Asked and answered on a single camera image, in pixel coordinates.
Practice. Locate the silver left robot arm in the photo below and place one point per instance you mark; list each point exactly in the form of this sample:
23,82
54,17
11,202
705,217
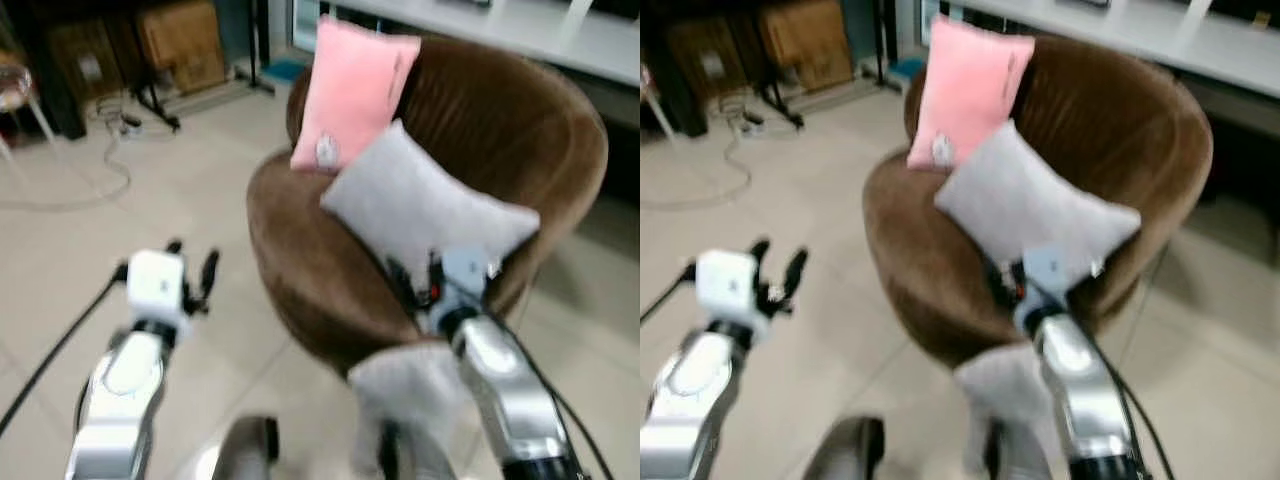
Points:
125,390
700,390

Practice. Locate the plain grey pillow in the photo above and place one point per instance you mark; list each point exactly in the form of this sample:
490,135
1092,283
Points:
1035,205
420,205

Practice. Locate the white table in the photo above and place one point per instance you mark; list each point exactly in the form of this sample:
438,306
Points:
520,30
1140,30

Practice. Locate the grey left robot leg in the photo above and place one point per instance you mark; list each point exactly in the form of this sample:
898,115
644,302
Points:
248,450
850,450

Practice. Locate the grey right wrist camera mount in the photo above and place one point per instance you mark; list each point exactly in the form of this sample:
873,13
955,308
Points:
1050,280
465,275

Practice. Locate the white-legged stool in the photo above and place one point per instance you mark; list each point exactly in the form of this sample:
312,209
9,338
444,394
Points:
648,95
15,95

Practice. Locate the grey pillow with lettering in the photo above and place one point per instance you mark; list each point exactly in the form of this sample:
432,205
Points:
410,390
1000,395

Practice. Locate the dark brown box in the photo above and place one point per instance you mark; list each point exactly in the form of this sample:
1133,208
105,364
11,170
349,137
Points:
85,60
705,60

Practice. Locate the grey right robot leg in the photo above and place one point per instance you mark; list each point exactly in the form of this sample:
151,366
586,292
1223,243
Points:
388,455
996,455

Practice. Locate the brown cardboard box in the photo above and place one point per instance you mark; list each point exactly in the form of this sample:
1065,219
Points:
180,45
805,45

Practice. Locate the black metal frame stand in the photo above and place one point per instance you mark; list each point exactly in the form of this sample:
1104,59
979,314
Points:
255,50
880,45

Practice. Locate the brown velvet tub sofa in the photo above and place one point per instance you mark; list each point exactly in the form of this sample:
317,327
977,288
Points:
1120,130
500,130

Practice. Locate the grey robot leg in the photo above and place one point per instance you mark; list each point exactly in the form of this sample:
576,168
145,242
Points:
850,450
388,455
996,455
248,450

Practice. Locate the blue floor mat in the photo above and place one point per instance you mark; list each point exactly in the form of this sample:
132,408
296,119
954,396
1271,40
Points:
283,72
905,70

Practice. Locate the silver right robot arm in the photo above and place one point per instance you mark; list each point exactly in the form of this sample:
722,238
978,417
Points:
1085,400
510,390

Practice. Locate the black tripod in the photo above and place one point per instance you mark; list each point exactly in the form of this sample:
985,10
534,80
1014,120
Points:
780,105
155,105

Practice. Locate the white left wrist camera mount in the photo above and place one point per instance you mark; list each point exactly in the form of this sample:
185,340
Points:
728,285
155,285

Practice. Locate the pink pillow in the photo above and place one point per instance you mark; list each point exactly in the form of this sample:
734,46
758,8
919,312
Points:
350,90
965,90

